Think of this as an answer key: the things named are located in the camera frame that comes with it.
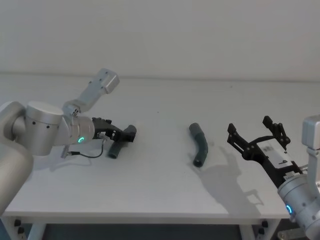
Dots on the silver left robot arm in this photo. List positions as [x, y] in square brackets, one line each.
[42, 130]

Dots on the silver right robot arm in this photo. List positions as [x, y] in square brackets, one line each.
[303, 197]

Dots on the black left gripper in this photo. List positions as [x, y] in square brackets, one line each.
[100, 128]

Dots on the white metal table frame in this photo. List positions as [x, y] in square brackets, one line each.
[140, 219]

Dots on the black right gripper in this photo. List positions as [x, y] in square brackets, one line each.
[268, 160]

